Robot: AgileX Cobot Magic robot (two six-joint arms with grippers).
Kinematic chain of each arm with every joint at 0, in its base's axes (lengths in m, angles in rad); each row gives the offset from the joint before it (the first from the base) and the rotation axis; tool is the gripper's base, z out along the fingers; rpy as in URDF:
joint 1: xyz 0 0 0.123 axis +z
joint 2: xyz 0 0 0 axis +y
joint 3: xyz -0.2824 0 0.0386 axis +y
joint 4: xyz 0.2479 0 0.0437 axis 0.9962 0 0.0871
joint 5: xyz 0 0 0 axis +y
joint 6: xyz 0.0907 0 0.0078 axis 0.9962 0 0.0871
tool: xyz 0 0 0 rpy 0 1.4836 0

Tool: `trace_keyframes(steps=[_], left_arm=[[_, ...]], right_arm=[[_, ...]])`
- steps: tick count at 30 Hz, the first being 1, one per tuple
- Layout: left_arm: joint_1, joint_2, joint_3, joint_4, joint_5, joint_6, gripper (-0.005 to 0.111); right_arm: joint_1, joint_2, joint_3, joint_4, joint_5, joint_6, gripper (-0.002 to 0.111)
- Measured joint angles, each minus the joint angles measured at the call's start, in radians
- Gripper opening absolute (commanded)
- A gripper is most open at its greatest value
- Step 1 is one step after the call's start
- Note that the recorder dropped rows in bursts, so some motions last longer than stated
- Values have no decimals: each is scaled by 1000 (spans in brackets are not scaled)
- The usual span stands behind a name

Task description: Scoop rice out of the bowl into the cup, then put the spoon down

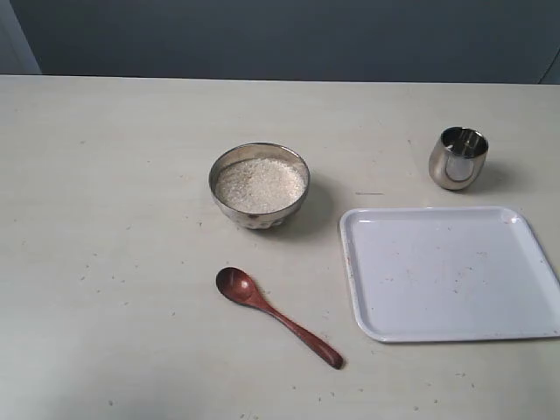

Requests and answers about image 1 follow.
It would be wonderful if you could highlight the brown wooden spoon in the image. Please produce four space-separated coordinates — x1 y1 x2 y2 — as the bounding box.
215 267 345 370

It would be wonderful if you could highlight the steel bowl of rice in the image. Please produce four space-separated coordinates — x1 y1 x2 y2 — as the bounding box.
208 143 311 230

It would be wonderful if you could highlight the small steel cup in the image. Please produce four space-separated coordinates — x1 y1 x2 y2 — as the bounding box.
429 127 489 191

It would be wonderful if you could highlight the white plastic tray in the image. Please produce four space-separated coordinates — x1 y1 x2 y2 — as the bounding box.
339 206 559 343

